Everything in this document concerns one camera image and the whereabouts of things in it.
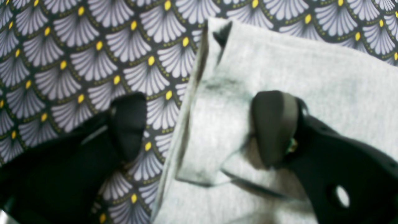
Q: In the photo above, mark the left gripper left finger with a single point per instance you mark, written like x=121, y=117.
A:
x=57, y=181

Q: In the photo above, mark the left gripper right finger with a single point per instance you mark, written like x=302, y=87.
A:
x=346, y=181

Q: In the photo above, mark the light grey T-shirt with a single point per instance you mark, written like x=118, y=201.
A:
x=213, y=173

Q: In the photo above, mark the fan-patterned purple tablecloth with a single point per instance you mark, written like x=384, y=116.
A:
x=64, y=61

